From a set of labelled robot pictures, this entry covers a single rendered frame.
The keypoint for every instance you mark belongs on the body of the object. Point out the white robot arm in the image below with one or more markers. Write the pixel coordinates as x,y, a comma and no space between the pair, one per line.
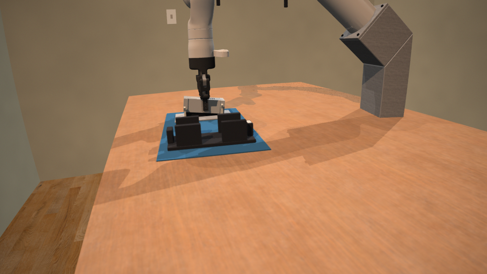
352,14

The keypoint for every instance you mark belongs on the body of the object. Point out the grey rectangular cover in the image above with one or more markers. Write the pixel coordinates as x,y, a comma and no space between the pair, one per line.
193,104

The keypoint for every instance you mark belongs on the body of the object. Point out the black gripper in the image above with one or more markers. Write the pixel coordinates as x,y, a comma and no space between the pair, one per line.
203,79

